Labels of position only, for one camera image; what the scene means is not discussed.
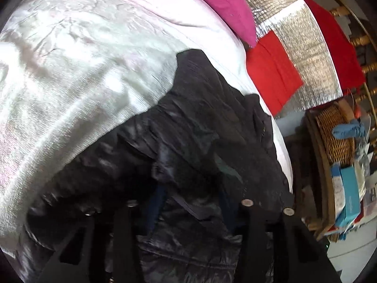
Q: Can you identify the white blanket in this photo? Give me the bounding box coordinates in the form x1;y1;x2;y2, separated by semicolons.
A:
0;0;295;272

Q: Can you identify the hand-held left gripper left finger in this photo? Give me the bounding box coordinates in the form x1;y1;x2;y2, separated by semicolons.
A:
37;183;167;283

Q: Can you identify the red pillow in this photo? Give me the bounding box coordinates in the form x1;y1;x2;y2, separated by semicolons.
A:
246;31;304;117

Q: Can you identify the blue cloth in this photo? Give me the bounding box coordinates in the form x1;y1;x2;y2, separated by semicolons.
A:
332;119;366;139

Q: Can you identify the wicker basket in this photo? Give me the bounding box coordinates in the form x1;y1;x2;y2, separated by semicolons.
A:
314;103;358;166

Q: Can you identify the silver foil insulation panel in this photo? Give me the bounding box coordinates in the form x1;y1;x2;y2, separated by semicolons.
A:
238;0;344;114

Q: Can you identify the wooden side table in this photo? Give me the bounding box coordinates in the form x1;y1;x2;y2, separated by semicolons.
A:
287;100;354;242

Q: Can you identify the light blue cardboard box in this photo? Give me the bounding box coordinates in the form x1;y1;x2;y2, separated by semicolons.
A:
334;165;361;227

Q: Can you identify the pink pillow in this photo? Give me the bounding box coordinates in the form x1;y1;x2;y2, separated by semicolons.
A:
177;0;258;48

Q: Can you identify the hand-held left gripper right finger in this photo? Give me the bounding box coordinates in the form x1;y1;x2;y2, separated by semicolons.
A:
233;198;344;283

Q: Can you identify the dark quilted jacket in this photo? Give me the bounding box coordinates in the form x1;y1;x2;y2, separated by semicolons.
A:
25;49;295;283

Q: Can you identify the red cloth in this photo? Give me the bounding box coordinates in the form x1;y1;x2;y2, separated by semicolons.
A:
295;0;366;93

